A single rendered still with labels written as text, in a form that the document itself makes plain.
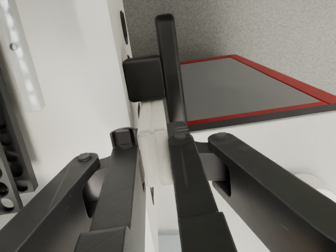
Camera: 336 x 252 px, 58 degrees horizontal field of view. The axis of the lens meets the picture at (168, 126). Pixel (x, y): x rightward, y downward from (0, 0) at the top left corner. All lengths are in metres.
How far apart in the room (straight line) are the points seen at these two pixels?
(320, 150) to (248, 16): 0.79
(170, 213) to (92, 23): 0.30
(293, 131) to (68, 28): 0.28
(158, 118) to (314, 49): 1.12
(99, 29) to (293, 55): 1.08
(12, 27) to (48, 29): 0.03
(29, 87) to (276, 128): 0.28
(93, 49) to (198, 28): 0.95
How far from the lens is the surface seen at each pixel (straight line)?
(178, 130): 0.17
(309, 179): 0.42
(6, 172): 0.25
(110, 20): 0.18
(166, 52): 0.19
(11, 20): 0.28
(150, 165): 0.15
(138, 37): 1.10
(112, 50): 0.18
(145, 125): 0.16
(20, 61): 0.28
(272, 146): 0.40
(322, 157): 0.44
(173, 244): 0.43
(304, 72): 1.25
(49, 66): 0.28
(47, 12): 0.28
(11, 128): 0.27
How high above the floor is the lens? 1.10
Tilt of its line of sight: 70 degrees down
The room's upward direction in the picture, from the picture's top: 171 degrees clockwise
